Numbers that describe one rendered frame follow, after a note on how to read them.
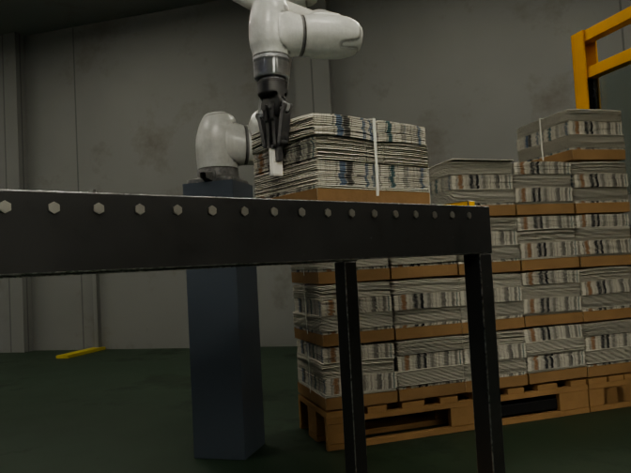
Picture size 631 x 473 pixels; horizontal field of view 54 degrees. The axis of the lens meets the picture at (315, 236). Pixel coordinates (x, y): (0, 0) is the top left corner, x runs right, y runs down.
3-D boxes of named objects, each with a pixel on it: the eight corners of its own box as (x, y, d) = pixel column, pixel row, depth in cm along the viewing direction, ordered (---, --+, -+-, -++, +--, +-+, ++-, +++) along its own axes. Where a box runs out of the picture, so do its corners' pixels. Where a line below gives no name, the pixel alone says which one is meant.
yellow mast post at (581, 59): (595, 377, 327) (570, 36, 336) (609, 375, 330) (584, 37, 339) (608, 380, 319) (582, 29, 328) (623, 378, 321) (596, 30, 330)
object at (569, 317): (297, 392, 259) (290, 271, 262) (530, 365, 294) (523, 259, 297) (326, 411, 223) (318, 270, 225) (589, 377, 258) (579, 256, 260)
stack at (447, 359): (298, 427, 259) (287, 229, 263) (532, 395, 294) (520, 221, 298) (327, 452, 222) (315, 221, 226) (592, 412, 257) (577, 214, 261)
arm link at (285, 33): (253, 49, 146) (307, 52, 150) (251, -15, 147) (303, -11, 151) (246, 64, 157) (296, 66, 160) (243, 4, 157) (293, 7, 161)
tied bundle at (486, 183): (410, 225, 280) (407, 175, 281) (468, 223, 289) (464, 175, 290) (454, 218, 244) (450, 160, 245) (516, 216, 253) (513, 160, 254)
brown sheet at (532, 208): (468, 222, 289) (467, 213, 289) (519, 221, 297) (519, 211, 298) (516, 214, 253) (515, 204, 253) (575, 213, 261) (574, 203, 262)
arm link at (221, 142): (194, 173, 241) (192, 117, 242) (240, 173, 246) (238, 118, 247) (198, 166, 225) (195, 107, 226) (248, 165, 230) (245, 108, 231)
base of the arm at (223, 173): (180, 182, 225) (179, 167, 225) (207, 189, 246) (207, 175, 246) (226, 178, 220) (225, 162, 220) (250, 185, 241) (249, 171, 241)
